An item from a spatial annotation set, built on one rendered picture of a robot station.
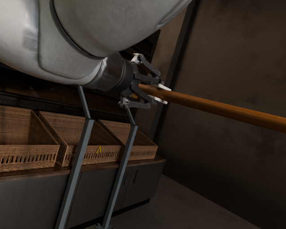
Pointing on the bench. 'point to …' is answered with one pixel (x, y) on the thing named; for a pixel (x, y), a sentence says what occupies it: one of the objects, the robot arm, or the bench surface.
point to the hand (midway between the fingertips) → (159, 93)
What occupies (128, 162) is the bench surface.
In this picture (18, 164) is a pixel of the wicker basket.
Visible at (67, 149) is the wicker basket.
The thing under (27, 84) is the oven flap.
